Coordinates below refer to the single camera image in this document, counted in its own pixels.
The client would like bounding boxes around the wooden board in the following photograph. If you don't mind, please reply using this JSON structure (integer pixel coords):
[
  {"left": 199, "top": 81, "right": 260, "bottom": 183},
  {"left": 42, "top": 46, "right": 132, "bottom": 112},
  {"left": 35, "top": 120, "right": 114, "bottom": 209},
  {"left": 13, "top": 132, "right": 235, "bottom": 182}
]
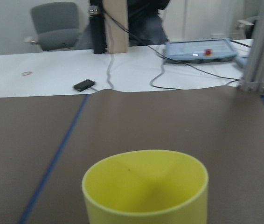
[{"left": 102, "top": 0, "right": 129, "bottom": 54}]

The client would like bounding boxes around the black bottle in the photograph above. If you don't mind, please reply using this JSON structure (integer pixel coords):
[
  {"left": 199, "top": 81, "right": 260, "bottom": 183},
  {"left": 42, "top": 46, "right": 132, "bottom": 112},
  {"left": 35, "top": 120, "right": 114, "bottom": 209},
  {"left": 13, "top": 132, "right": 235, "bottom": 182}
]
[{"left": 89, "top": 0, "right": 106, "bottom": 54}]

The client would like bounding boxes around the blue teach pendant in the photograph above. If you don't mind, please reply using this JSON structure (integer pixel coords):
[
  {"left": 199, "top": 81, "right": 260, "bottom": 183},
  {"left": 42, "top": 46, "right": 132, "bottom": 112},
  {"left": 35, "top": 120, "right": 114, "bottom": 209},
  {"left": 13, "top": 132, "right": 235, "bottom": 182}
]
[{"left": 164, "top": 38, "right": 237, "bottom": 63}]

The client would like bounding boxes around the black phone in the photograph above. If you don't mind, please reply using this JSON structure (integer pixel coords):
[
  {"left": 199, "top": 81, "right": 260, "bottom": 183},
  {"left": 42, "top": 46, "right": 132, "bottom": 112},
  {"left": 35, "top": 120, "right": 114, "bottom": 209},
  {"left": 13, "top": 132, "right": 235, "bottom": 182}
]
[{"left": 73, "top": 79, "right": 95, "bottom": 92}]

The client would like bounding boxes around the yellow plastic cup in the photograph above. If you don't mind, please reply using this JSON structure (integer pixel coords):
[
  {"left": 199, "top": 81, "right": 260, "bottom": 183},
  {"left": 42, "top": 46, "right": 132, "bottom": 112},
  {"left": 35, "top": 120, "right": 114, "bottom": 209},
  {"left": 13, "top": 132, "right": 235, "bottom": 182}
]
[{"left": 82, "top": 150, "right": 208, "bottom": 224}]

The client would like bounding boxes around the grey office chair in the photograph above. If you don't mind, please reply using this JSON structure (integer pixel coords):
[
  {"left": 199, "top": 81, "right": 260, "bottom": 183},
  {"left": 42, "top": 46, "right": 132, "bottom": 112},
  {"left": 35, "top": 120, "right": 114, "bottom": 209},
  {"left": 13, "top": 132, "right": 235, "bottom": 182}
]
[{"left": 24, "top": 2, "right": 80, "bottom": 51}]

